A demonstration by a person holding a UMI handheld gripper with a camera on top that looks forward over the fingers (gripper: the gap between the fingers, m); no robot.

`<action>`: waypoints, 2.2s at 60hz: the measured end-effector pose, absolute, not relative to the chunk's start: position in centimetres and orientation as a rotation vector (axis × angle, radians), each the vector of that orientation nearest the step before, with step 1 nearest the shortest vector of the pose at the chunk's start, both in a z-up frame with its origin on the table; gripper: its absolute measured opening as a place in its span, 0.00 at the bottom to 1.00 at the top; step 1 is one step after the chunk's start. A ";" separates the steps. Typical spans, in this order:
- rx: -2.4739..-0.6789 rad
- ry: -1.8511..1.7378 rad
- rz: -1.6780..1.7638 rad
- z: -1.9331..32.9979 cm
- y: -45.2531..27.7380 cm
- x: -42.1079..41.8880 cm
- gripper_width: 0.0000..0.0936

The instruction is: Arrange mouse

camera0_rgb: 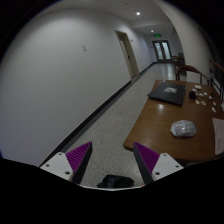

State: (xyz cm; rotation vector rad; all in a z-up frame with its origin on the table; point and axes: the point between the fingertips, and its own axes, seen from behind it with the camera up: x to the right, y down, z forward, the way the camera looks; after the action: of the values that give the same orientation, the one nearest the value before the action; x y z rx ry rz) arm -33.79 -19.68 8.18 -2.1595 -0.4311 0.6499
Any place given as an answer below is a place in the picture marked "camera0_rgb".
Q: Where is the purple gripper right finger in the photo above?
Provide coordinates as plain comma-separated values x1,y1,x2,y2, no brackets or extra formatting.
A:
133,142,183,185

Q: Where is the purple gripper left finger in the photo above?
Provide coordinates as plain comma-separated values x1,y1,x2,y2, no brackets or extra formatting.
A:
41,142,92,184

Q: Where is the black computer mouse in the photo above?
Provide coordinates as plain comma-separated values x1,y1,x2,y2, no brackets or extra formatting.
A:
189,91,197,99

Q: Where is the black bag on floor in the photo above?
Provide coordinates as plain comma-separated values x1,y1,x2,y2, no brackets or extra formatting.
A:
97,175,134,188

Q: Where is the clear plastic bag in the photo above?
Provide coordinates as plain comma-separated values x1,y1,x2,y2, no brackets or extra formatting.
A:
170,120,197,138

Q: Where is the brown wooden table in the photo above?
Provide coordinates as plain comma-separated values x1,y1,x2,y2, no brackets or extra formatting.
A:
123,79,224,163

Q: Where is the white paper sheet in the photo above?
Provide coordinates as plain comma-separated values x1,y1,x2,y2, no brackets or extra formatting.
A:
212,118,224,155

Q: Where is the white small packet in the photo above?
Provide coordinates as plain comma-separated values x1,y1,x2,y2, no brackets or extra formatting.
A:
195,85,202,90

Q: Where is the wooden chair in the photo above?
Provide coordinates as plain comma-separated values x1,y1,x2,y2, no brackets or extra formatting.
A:
174,65,210,85

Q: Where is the beige corridor door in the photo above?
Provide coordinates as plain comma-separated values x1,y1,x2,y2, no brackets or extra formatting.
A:
115,30,139,78

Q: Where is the double glass exit door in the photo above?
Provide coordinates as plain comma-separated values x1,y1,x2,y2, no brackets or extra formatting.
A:
153,41,172,62

